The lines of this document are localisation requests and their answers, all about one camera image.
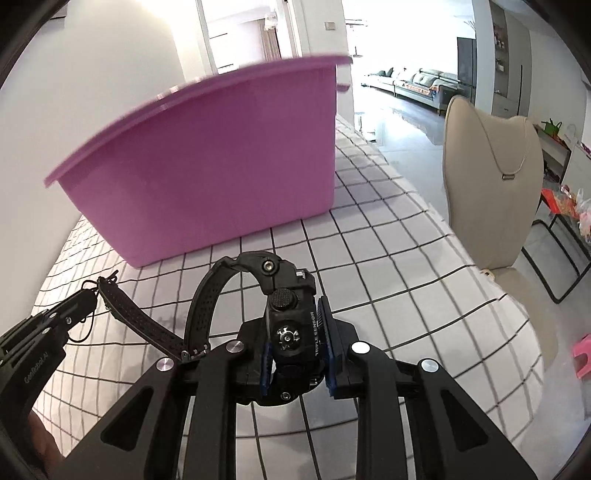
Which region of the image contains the black cord necklace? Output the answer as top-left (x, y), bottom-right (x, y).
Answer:
top-left (67, 269), bottom-right (120, 344)

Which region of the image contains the grey sofa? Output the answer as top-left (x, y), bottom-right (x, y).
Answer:
top-left (361, 68), bottom-right (465, 114)

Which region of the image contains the purple plastic tub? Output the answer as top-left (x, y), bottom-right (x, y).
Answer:
top-left (46, 55), bottom-right (349, 268)

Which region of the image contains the pink plastic stool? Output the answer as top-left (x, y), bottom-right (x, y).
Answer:
top-left (572, 334), bottom-right (591, 380)

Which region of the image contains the black metal rack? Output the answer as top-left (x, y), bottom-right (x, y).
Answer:
top-left (521, 194), bottom-right (590, 305)

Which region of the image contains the beige chair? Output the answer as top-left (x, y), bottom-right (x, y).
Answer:
top-left (441, 94), bottom-right (545, 296)

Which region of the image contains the white checkered tablecloth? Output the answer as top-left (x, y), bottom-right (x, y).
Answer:
top-left (32, 115), bottom-right (546, 480)

